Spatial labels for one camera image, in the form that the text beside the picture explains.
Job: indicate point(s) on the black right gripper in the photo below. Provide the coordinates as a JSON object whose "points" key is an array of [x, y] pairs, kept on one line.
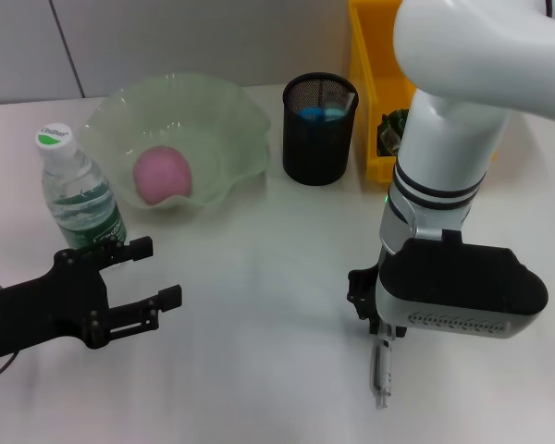
{"points": [[367, 287]]}

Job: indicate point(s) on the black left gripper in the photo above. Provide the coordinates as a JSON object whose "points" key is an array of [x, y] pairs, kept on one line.
{"points": [[41, 305]]}

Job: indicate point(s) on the grey clear pen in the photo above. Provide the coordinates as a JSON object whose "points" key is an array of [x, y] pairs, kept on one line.
{"points": [[381, 370]]}

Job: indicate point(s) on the pink peach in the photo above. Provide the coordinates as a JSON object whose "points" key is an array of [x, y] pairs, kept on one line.
{"points": [[163, 175]]}

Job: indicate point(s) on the clear green-label water bottle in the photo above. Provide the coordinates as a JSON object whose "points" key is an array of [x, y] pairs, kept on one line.
{"points": [[81, 199]]}

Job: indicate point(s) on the green plastic wrapper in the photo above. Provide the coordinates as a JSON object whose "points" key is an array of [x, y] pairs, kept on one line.
{"points": [[390, 131]]}

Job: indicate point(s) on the blue scissors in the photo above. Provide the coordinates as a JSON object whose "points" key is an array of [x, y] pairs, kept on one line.
{"points": [[310, 113]]}

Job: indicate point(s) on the green wavy glass fruit plate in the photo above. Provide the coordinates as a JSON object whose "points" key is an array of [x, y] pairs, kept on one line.
{"points": [[203, 129]]}

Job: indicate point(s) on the black mesh pen holder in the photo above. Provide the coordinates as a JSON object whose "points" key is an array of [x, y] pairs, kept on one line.
{"points": [[316, 148]]}

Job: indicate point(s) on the yellow plastic bin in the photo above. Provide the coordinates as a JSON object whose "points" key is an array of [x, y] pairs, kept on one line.
{"points": [[374, 92]]}

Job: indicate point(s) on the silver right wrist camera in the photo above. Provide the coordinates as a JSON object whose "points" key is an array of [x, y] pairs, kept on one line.
{"points": [[458, 287]]}

